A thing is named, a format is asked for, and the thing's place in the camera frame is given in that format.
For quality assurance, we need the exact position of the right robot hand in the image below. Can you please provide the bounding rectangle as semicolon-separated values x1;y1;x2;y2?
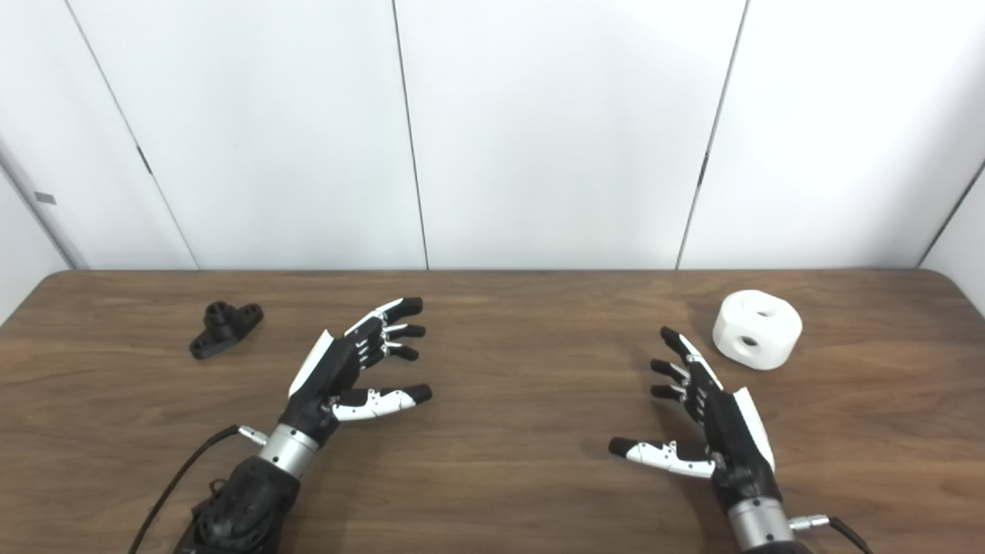
609;326;783;509

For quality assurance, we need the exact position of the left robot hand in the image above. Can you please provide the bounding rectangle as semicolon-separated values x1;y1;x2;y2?
279;297;433;447

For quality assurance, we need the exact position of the round white piece with holes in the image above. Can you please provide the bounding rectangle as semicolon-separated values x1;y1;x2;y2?
712;290;803;372

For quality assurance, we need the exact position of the black flanged holder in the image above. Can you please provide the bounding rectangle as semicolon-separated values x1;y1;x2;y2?
189;301;265;361

